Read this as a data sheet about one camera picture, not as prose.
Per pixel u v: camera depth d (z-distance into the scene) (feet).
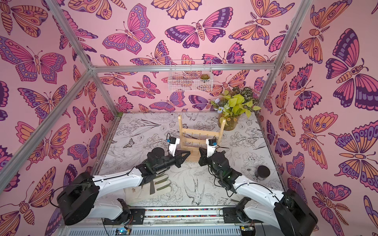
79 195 1.52
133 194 2.63
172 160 2.26
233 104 3.04
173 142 2.30
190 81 3.47
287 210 1.31
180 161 2.28
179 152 2.31
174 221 2.39
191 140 2.74
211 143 2.25
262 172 2.85
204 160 2.38
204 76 3.02
